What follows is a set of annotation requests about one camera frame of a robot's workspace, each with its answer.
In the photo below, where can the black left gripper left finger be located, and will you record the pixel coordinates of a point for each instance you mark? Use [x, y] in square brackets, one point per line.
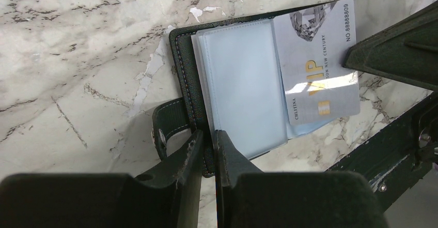
[167, 195]

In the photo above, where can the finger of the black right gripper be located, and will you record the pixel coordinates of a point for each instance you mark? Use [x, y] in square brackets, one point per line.
[405, 52]

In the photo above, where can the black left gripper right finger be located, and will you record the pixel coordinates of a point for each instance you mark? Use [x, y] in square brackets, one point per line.
[248, 197]

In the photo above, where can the silver VIP credit card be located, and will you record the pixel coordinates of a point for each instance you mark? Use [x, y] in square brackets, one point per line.
[312, 44]

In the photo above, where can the black leather card holder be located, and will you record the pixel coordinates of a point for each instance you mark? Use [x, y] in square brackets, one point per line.
[230, 80]

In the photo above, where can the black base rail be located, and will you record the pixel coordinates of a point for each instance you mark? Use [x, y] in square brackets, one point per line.
[398, 156]

